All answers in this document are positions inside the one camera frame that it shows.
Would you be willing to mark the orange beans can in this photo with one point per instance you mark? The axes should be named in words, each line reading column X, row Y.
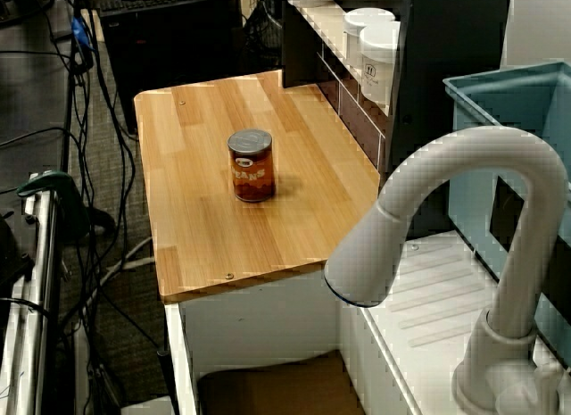
column 251, row 174

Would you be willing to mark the dark tiled backsplash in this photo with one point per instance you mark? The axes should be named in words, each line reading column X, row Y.
column 357, row 116

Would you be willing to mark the black side panel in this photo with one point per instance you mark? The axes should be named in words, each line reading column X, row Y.
column 299, row 53

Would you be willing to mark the white jar with logo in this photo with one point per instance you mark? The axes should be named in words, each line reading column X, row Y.
column 377, row 71

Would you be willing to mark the white toy sink unit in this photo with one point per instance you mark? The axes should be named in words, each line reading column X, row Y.
column 437, row 272

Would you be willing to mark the white shelf ledge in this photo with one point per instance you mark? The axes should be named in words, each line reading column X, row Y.
column 328, row 27

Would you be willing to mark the plain white lidded jar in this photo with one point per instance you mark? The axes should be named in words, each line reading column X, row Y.
column 357, row 35

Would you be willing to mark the black computer tower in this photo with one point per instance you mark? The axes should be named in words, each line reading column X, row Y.
column 169, row 53

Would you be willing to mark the thin black pole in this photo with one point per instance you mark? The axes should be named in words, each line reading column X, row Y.
column 167, row 384

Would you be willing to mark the green clamp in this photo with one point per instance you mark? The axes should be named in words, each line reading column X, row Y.
column 49, row 180

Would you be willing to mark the black keyboard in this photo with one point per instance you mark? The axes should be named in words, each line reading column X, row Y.
column 143, row 4

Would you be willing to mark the grey toy faucet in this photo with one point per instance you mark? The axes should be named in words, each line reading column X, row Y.
column 531, row 254

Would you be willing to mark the teal plastic bin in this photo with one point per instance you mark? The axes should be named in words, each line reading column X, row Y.
column 526, row 98

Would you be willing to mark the blue tape piece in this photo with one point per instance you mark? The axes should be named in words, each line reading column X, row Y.
column 80, row 31

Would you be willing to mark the dark grey desk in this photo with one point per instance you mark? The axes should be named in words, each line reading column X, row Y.
column 27, row 98

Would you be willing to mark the dark shelf post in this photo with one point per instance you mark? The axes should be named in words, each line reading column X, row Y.
column 446, row 76

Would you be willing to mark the aluminium frame rail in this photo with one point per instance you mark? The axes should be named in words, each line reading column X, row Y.
column 40, row 254

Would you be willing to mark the black metal bracket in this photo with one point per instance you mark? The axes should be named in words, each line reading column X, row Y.
column 13, row 263

